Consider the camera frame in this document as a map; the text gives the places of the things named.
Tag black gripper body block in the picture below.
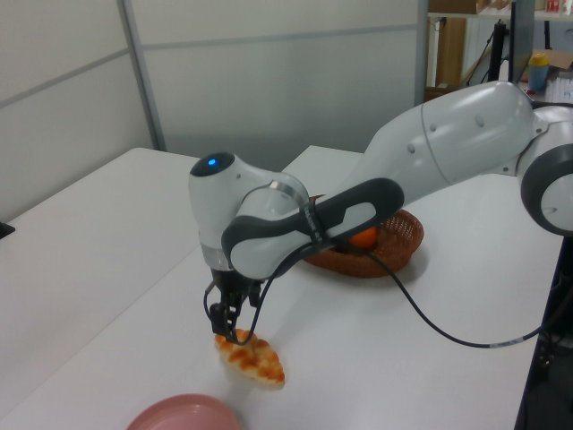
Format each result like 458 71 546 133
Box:
210 267 264 311

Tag braided toy bread loaf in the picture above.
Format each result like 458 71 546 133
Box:
213 328 287 391

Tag orange toy tangerine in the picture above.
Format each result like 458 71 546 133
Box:
347 226 379 250

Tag pink plate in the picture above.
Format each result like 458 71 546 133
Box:
126 393 243 430

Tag brown woven basket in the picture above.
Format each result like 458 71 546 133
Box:
302 194 425 280

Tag grey office partition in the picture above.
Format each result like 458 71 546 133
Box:
0 0 167 224
118 0 431 174

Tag black tripod stand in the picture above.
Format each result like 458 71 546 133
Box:
465 20 511 87

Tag white shelf board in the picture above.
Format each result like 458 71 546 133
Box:
428 9 573 22

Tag blue bottle yellow lid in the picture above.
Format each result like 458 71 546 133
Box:
527 52 551 92

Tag dark monitor panel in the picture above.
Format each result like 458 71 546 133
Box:
509 0 536 84

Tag open cardboard box white contents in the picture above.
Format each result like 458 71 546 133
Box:
543 48 573 105

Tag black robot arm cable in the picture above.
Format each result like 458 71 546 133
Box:
230 232 573 350

